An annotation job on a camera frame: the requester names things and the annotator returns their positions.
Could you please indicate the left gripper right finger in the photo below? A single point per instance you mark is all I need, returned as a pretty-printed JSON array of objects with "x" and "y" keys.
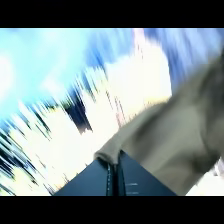
[{"x": 141, "y": 181}]

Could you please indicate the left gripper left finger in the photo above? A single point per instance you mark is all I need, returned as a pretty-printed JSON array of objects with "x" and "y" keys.
[{"x": 90, "y": 181}]

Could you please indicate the beige shirt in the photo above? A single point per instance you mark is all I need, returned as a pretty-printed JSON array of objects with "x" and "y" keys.
[{"x": 173, "y": 133}]

